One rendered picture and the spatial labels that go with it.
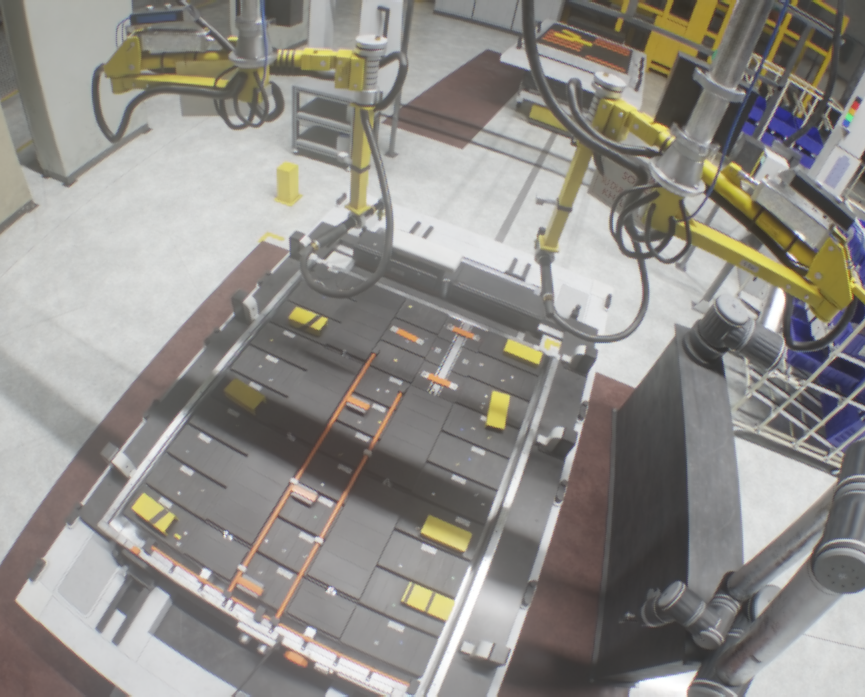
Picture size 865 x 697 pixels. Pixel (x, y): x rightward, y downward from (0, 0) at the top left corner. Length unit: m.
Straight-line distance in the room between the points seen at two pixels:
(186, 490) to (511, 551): 1.19
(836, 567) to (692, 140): 1.00
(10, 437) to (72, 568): 1.72
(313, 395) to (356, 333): 0.35
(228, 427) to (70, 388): 1.91
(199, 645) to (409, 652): 0.76
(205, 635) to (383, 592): 0.69
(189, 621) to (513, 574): 1.19
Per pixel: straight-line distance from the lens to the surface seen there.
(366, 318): 2.22
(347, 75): 1.84
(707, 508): 2.40
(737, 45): 1.27
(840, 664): 4.19
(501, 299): 2.29
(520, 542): 1.98
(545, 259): 2.06
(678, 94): 1.37
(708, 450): 2.56
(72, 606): 2.11
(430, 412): 1.97
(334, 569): 1.71
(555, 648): 2.88
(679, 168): 1.34
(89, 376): 3.67
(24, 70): 5.45
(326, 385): 2.01
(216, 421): 1.98
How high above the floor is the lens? 2.67
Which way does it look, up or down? 50 degrees down
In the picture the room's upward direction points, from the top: 13 degrees clockwise
